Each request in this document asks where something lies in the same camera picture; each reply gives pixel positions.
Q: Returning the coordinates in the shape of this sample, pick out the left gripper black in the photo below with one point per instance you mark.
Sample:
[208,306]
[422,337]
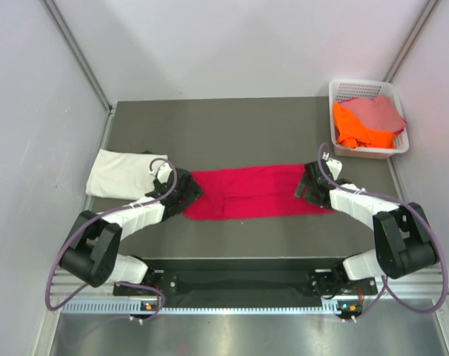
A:
[194,193]

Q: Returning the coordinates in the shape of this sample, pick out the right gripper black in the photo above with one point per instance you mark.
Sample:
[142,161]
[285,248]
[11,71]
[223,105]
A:
[301,188]

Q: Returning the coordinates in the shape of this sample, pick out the crimson red t-shirt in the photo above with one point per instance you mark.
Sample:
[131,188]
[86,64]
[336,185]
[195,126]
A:
[249,193]

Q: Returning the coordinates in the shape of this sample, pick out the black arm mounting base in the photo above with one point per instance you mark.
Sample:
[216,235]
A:
[311,276]

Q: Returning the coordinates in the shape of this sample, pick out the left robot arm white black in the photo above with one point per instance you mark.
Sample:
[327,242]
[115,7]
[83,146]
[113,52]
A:
[92,252]

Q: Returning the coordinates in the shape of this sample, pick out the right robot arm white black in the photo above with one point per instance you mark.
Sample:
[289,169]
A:
[402,243]

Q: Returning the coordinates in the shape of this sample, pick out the dark grey table mat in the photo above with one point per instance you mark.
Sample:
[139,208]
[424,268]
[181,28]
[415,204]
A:
[211,134]

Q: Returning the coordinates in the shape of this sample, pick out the orange t-shirt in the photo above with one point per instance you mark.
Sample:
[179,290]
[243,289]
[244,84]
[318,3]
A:
[353,134]

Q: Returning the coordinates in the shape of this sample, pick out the folded white t-shirt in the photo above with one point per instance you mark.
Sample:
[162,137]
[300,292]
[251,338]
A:
[122,176]

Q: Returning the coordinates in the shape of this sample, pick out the white plastic basket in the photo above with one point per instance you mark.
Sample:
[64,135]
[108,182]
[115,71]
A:
[344,89]

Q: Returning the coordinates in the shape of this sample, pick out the pink t-shirt in basket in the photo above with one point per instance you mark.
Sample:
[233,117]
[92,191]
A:
[379,113]

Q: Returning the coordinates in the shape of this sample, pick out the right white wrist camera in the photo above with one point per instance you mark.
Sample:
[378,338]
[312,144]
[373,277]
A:
[333,166]

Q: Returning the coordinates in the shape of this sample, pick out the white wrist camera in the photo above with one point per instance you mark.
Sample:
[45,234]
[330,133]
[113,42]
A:
[162,173]
[333,166]

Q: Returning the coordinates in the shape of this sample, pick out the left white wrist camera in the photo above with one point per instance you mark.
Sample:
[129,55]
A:
[162,173]

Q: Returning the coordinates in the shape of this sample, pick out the grey slotted cable duct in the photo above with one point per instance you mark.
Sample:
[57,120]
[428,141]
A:
[146,307]

